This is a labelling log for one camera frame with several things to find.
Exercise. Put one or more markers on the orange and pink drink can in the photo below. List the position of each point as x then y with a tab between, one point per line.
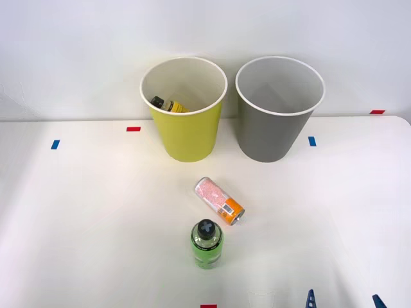
218	199

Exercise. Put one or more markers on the yellow-green plastic waste bin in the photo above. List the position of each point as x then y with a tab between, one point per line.
187	134

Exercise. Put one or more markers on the yellow label plastic bottle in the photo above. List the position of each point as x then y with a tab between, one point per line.
171	106

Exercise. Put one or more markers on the grey plastic waste bin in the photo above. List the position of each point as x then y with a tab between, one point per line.
273	134

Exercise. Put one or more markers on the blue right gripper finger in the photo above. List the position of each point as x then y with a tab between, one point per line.
379	303
311	301

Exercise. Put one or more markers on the green plastic bottle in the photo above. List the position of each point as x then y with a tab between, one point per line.
207	248

